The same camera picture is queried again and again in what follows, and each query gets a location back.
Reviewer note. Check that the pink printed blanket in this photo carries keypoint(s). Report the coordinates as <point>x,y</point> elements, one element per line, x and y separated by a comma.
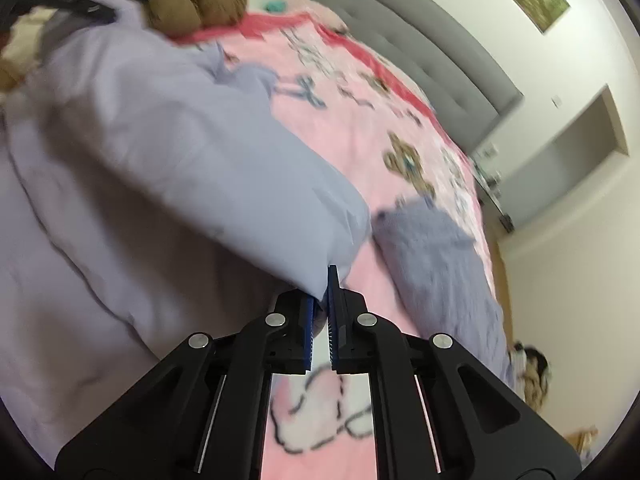
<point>380,125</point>

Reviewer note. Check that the teal small item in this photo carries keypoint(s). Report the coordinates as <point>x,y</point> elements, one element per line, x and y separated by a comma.
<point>276,6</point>

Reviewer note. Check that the cluster of small bottles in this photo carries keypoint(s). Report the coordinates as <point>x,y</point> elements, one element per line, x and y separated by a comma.
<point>487,162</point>

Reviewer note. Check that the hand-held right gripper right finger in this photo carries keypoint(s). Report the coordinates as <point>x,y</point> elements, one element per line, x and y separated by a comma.
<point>334,330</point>

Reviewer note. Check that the pale pink pillow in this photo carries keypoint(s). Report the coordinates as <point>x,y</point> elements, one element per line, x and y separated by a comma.
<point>330,16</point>

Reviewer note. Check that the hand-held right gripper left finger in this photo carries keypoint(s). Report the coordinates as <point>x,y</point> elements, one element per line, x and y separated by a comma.
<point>306,332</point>

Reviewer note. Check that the lavender padded jacket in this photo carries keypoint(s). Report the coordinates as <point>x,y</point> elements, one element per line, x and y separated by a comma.
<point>150,170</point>

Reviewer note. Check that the grey nightstand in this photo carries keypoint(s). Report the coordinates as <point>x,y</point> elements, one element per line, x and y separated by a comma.
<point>500,210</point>

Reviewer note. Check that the green landscape wall picture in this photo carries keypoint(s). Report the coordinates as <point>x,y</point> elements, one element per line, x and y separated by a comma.
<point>538,0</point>

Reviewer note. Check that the grey upholstered bed headboard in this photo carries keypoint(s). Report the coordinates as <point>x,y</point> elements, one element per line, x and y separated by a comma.
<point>425,35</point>

